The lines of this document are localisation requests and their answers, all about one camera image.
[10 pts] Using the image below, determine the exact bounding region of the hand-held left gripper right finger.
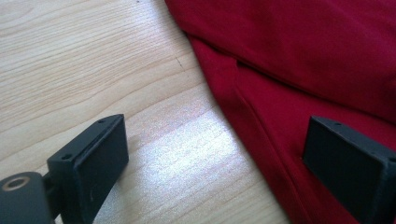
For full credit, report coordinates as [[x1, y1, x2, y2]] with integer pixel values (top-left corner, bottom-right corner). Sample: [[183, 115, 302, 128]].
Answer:
[[302, 115, 396, 224]]

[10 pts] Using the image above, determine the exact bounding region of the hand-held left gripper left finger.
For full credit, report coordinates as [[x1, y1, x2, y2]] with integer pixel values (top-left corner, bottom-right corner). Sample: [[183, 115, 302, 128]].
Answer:
[[46, 113, 131, 224]]

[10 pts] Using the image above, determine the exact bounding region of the red t-shirt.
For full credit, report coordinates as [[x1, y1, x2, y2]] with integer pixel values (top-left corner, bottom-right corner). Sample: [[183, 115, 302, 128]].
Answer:
[[163, 0, 396, 224]]

